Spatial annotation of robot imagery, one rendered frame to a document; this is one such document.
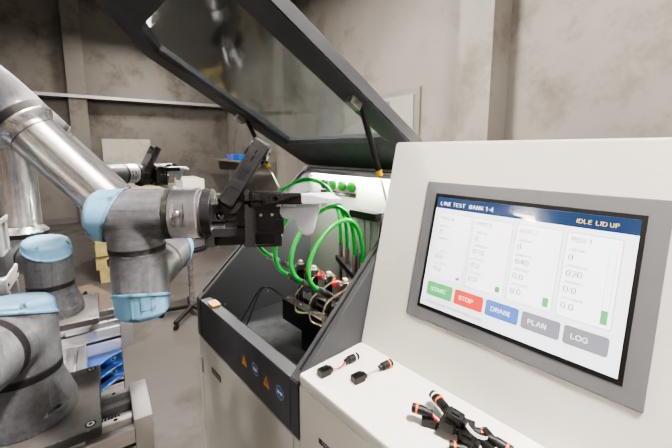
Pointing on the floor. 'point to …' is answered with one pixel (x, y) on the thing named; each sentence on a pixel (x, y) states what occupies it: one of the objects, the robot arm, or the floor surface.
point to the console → (582, 416)
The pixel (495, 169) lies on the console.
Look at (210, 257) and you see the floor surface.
